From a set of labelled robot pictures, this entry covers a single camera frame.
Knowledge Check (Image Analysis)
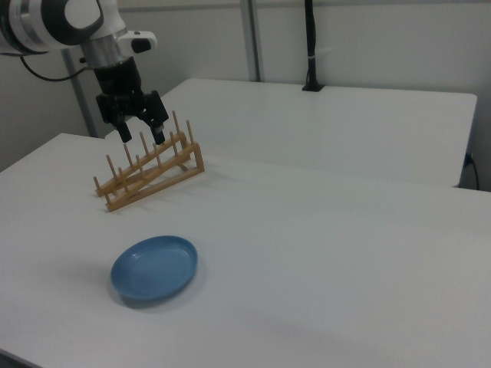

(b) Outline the blue round plate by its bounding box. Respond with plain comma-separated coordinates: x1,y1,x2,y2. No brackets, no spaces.
110,235,199,301

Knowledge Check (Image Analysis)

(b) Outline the white rectangular table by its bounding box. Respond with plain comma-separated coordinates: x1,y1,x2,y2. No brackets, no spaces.
102,77,479,189

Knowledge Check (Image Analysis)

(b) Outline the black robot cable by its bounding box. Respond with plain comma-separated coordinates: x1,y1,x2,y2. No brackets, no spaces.
18,53,95,83

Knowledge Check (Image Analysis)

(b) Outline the wooden plate rack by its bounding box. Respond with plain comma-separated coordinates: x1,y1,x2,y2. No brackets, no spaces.
93,110,206,213

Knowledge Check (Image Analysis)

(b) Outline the black camera pole with base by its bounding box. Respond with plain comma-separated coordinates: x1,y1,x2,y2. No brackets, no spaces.
302,0,326,92

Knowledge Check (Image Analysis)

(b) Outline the grey partition post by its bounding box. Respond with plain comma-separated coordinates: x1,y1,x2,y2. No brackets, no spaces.
61,48,97,138
240,0,266,83

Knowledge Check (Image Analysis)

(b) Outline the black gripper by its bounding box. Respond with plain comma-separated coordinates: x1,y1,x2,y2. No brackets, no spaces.
91,56,170,146

